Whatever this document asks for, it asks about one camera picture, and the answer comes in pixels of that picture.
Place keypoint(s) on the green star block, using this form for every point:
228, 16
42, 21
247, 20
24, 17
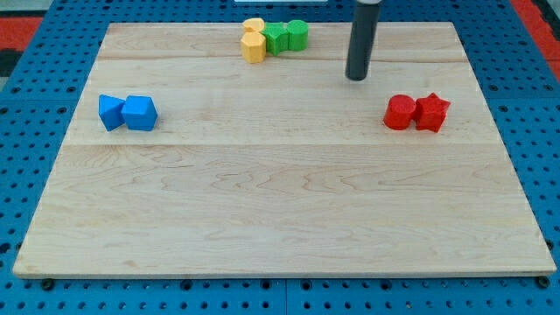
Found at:
277, 38

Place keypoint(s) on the blue triangle block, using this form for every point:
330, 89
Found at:
110, 111

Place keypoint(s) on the red cylinder block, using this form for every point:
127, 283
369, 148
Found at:
400, 112

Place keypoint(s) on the blue cube block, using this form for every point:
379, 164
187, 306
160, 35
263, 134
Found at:
139, 113

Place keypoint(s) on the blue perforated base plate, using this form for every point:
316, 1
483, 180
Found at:
43, 90

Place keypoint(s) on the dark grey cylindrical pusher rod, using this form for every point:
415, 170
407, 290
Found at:
365, 19

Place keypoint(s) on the green cylinder block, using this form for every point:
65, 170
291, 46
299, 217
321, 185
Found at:
298, 32

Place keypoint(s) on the light wooden board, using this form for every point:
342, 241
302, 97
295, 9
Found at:
281, 169

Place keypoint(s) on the yellow heart block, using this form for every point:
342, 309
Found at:
254, 24

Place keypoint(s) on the red star block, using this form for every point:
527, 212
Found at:
431, 112

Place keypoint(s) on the yellow hexagon block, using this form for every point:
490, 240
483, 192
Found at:
253, 47

